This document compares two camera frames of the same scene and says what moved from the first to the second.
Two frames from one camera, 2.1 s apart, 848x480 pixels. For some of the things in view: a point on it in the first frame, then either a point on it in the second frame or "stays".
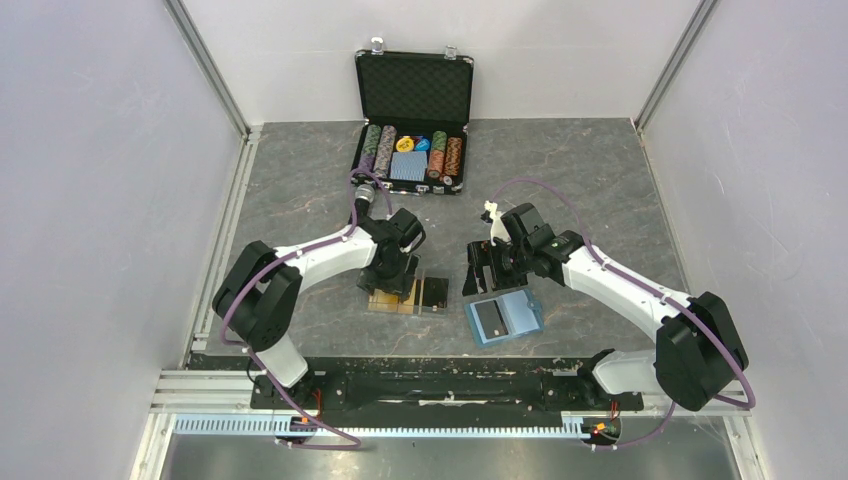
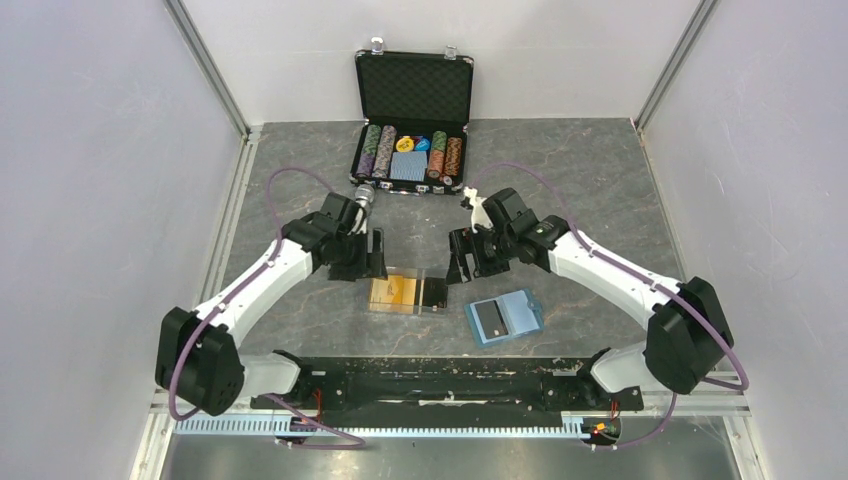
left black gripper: [369, 280] → [369, 264]
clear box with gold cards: [428, 295] stays
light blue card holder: [506, 316] stays
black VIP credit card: [491, 319] stays
